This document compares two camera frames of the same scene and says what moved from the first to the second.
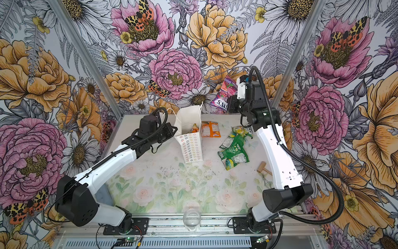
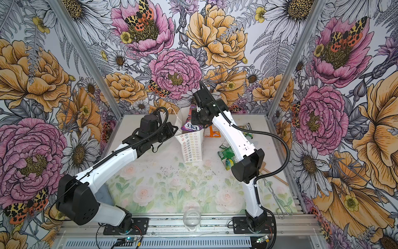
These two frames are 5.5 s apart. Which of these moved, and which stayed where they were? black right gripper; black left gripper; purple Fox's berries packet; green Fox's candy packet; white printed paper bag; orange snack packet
Moved: black right gripper; purple Fox's berries packet
Stayed: white printed paper bag; green Fox's candy packet; black left gripper; orange snack packet
